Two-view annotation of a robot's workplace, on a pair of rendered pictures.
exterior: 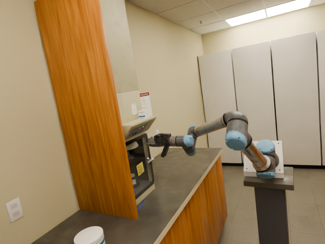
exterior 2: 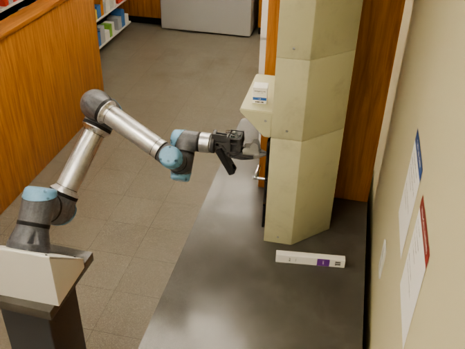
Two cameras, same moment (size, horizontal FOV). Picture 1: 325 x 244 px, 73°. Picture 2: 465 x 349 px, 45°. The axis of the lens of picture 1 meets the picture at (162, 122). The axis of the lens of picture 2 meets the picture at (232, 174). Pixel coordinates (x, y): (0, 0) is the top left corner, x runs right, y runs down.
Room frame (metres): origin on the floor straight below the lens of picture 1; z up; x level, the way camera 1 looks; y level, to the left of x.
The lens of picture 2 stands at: (3.25, -0.50, 2.39)
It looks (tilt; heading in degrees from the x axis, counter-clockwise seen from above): 33 degrees down; 163
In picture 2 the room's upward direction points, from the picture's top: 2 degrees clockwise
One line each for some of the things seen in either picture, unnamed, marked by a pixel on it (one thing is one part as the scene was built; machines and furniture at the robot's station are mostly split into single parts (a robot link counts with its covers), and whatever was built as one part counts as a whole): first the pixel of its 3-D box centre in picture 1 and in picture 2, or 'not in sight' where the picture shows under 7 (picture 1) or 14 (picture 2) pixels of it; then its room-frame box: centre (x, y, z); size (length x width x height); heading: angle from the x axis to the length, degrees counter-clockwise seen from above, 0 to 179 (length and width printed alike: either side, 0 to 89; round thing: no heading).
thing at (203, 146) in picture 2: (173, 141); (206, 142); (1.47, -0.06, 1.33); 0.08 x 0.05 x 0.08; 151
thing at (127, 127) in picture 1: (139, 128); (263, 104); (1.46, 0.16, 1.46); 0.32 x 0.11 x 0.10; 151
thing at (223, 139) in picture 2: (163, 140); (228, 143); (1.51, 0.01, 1.34); 0.12 x 0.08 x 0.09; 61
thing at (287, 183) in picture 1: (269, 176); (34, 275); (1.58, -0.74, 0.92); 0.32 x 0.32 x 0.04; 59
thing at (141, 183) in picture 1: (139, 165); (271, 166); (1.49, 0.20, 1.19); 0.30 x 0.01 x 0.40; 151
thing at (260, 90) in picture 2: (143, 114); (260, 93); (1.53, 0.12, 1.54); 0.05 x 0.05 x 0.06; 65
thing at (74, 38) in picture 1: (86, 109); (330, 42); (1.37, 0.46, 1.64); 0.49 x 0.03 x 1.40; 61
